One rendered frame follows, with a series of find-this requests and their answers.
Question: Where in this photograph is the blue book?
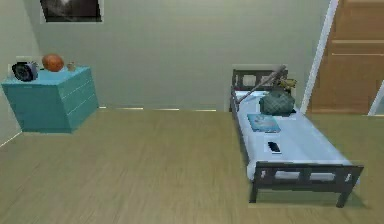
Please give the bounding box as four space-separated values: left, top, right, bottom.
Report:
246 113 282 134

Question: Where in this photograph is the grey baseball bat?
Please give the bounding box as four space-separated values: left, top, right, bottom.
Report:
237 64 288 104

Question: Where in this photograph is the green checked pillow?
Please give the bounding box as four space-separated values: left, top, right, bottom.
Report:
259 89 296 116

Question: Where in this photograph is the black phone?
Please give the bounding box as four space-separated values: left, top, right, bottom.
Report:
267 141 282 154

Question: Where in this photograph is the yellow green toy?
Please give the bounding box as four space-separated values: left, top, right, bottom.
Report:
278 77 298 92

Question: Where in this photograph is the dark framed bed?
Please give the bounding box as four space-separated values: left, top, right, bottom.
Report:
228 68 365 209

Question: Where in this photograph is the teal chest of drawers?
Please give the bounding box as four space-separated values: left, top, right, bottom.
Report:
0 66 100 134

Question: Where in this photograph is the orange basketball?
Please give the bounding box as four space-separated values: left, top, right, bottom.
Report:
41 53 65 73

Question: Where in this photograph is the brown wooden room door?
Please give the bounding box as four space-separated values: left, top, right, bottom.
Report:
306 0 384 116

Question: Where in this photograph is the black round alarm clock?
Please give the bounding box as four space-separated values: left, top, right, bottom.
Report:
11 61 40 83

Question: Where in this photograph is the dark framed wall picture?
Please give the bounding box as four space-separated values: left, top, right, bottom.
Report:
39 0 104 24

